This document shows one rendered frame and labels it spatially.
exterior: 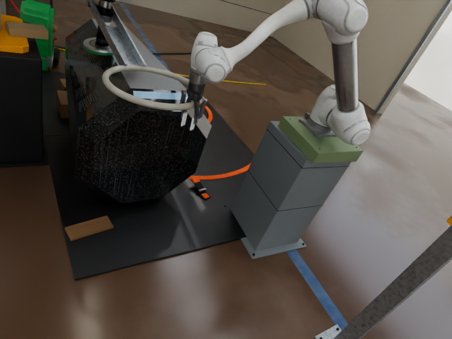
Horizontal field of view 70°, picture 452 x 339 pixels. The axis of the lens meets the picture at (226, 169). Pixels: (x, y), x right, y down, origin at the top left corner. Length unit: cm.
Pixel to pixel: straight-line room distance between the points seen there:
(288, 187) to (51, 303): 135
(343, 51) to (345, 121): 37
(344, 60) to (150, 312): 151
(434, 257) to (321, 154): 69
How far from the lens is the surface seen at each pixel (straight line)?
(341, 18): 138
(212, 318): 190
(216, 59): 126
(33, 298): 187
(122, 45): 201
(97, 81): 203
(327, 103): 187
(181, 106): 148
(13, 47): 221
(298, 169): 185
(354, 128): 172
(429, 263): 164
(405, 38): 648
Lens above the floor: 160
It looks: 34 degrees down
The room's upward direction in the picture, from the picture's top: 22 degrees clockwise
